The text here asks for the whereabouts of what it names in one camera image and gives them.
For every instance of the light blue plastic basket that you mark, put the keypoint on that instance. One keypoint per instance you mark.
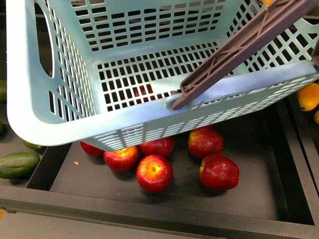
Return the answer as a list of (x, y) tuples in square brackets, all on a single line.
[(104, 71)]

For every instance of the brown basket handle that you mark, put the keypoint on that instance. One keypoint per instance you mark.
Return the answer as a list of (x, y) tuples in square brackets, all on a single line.
[(272, 20)]

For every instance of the green mango lower left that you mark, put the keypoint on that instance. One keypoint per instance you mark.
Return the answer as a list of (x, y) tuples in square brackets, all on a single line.
[(19, 164)]

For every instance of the green mango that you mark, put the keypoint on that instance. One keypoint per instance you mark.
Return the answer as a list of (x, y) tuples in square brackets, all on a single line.
[(19, 164), (3, 91)]

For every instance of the green mango upper left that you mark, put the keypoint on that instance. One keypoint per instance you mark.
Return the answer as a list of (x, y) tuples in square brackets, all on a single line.
[(3, 91)]

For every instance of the red apple centre back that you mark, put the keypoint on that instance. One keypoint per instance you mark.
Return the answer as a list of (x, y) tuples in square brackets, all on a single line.
[(162, 147)]

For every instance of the red apple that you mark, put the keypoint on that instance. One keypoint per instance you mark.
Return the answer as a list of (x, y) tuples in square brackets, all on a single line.
[(154, 173), (218, 173), (122, 160), (91, 150), (162, 147), (204, 141)]

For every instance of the red apple upper right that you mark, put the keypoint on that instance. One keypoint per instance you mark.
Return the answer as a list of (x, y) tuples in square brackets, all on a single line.
[(204, 141)]

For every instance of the red apple front centre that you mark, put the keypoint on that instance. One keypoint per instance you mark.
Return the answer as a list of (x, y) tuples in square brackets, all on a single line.
[(154, 173)]

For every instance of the red apple left centre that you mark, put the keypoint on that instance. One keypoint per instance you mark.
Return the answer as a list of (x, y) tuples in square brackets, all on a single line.
[(122, 160)]

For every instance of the red apple far left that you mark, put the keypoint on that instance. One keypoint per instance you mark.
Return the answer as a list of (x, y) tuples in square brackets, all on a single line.
[(91, 150)]

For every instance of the red apple front right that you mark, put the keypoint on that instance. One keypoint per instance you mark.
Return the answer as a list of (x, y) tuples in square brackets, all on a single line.
[(218, 173)]

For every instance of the black fruit display tray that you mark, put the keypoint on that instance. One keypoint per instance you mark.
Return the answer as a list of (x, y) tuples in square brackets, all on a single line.
[(276, 150)]

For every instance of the orange fruit right edge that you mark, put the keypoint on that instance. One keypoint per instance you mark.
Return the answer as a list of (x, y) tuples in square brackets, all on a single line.
[(308, 97)]

